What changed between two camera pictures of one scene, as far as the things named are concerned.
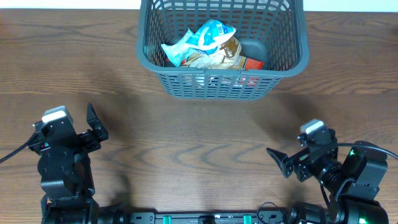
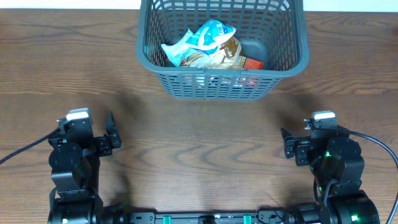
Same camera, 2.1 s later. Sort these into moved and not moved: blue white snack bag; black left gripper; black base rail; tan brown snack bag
Moved: black left gripper
Not moved: blue white snack bag; black base rail; tan brown snack bag
